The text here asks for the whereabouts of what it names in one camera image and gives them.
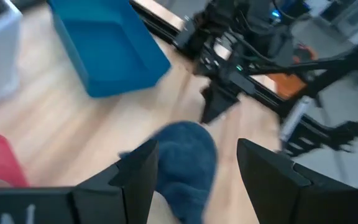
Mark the grey metal tube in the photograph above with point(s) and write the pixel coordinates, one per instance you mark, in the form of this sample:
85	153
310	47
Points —
295	118

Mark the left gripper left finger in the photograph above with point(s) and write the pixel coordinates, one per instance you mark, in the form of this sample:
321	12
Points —
120	199

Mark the orange object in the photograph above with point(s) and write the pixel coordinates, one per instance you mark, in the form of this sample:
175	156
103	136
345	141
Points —
287	85

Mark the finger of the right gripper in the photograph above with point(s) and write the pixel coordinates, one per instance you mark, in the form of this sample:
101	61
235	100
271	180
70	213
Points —
211	105
227	102

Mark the navy denim baseball cap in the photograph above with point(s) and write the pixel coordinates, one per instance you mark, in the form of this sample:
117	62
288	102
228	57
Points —
185	165

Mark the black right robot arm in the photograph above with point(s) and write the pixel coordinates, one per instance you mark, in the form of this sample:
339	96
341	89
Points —
269	40

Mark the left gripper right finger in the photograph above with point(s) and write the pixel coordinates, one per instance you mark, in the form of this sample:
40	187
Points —
275	193

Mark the blue plastic bin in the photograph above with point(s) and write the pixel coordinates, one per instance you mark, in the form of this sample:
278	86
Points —
113	53

